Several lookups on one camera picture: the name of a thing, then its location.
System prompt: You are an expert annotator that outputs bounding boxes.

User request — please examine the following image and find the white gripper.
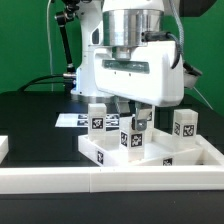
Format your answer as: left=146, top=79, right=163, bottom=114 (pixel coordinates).
left=94, top=41, right=184, bottom=131

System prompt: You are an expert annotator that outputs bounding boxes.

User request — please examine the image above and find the white square table top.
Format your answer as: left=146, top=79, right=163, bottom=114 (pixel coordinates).
left=78, top=129, right=224, bottom=167

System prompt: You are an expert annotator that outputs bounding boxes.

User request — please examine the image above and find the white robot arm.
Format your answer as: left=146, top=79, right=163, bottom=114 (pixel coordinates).
left=72, top=0, right=217, bottom=131

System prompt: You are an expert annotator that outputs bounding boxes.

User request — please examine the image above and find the white base marker plate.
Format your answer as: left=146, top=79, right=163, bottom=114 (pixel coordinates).
left=55, top=113, right=119, bottom=128

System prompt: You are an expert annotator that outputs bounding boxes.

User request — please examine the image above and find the white u-shaped obstacle fence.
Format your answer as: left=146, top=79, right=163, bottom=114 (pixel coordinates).
left=0, top=137, right=224, bottom=194

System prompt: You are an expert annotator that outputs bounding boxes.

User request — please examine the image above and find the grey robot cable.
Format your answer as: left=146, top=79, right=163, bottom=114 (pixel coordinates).
left=193, top=86, right=214, bottom=111

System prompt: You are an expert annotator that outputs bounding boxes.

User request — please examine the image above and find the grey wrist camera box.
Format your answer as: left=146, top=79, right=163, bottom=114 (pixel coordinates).
left=183, top=62, right=202, bottom=89

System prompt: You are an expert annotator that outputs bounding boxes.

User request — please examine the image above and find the black cable bundle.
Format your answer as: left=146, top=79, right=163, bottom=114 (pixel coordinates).
left=17, top=73, right=76, bottom=93

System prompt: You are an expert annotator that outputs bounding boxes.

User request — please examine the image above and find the white cable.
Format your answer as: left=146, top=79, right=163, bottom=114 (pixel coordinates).
left=46, top=0, right=56, bottom=92

